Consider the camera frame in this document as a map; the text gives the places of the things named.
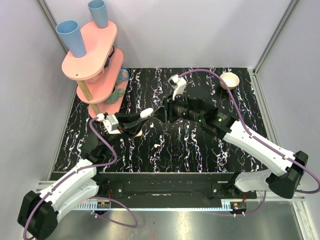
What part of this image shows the beige earbud charging case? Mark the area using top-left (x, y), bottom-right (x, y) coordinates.
top-left (135, 130), bottom-right (143, 137)

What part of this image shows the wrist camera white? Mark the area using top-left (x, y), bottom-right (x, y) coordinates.
top-left (103, 114), bottom-right (121, 135)
top-left (168, 74), bottom-right (187, 100)

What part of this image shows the blue cup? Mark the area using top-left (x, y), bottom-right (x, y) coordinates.
top-left (88, 0), bottom-right (109, 29)
top-left (55, 20), bottom-right (87, 58)

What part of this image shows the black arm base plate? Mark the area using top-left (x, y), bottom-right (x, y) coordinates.
top-left (101, 172), bottom-right (257, 211)

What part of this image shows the pink three tier shelf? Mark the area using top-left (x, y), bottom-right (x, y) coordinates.
top-left (61, 21), bottom-right (124, 118)

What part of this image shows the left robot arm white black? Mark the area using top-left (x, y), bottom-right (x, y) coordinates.
top-left (17, 108), bottom-right (154, 240)

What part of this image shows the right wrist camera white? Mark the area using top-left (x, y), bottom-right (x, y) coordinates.
top-left (168, 74), bottom-right (187, 100)

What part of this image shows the blue cup rear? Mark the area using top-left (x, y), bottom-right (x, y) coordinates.
top-left (88, 0), bottom-right (109, 29)

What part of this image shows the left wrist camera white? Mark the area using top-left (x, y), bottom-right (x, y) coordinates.
top-left (103, 114), bottom-right (121, 135)

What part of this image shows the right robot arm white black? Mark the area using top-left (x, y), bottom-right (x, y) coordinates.
top-left (153, 95), bottom-right (309, 199)

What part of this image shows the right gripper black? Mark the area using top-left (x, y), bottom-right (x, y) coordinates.
top-left (150, 90), bottom-right (204, 124)

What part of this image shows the blue cup front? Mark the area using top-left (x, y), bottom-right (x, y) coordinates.
top-left (55, 20), bottom-right (87, 58)

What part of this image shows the beige wooden bowl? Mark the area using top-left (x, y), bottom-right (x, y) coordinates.
top-left (220, 72), bottom-right (240, 90)

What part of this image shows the blue mug on shelf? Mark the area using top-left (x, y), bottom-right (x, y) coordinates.
top-left (115, 68), bottom-right (129, 85)

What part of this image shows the teal mug on shelf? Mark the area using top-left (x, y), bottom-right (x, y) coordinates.
top-left (104, 87), bottom-right (126, 105)

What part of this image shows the white earbud charging case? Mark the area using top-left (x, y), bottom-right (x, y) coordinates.
top-left (139, 107), bottom-right (154, 119)

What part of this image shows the black marbled table mat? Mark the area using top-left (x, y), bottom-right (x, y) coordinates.
top-left (53, 67), bottom-right (267, 173)

